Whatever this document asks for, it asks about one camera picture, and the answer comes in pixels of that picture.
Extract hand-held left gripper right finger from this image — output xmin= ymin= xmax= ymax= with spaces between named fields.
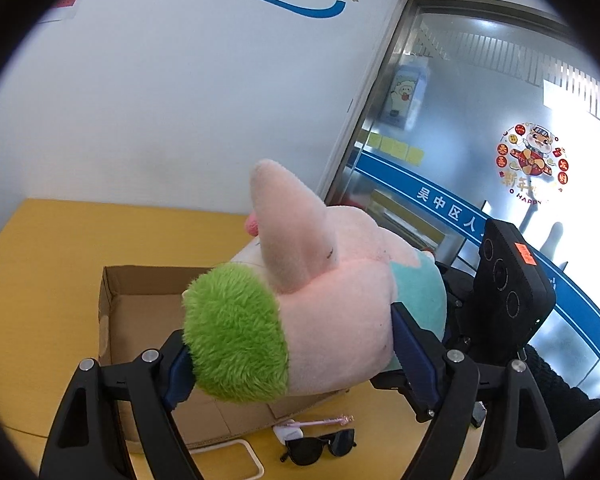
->
xmin=390 ymin=302 xmax=566 ymax=480

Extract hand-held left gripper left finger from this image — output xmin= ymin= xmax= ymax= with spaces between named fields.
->
xmin=39 ymin=332 xmax=206 ymax=480

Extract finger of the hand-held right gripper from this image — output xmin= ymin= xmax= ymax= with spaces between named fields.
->
xmin=370 ymin=360 xmax=488 ymax=428

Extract cardboard box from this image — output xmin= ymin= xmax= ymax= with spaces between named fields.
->
xmin=97 ymin=264 xmax=351 ymax=456

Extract pink transparent pen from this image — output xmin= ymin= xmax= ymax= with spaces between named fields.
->
xmin=290 ymin=412 xmax=356 ymax=431

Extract pink and teal plush toy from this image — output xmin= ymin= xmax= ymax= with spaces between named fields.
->
xmin=182 ymin=158 xmax=448 ymax=403

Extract black sunglasses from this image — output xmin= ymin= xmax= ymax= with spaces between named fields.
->
xmin=280 ymin=428 xmax=357 ymax=464

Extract clear white phone case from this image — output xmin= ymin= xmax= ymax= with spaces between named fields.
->
xmin=190 ymin=439 xmax=266 ymax=480

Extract person's right forearm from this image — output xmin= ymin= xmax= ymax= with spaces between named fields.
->
xmin=522 ymin=344 xmax=600 ymax=443

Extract small white plastic piece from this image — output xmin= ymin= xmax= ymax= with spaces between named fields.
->
xmin=272 ymin=422 xmax=301 ymax=445

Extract festive cartoon window sticker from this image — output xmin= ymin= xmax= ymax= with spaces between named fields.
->
xmin=496 ymin=121 xmax=568 ymax=206

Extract row of yellow sticky notes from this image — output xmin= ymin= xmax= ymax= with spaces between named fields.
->
xmin=357 ymin=130 xmax=426 ymax=166

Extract frosted glass door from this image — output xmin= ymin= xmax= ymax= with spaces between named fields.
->
xmin=325 ymin=0 xmax=600 ymax=411

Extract cartoon sheep poster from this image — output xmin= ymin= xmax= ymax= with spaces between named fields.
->
xmin=380 ymin=62 xmax=431 ymax=131

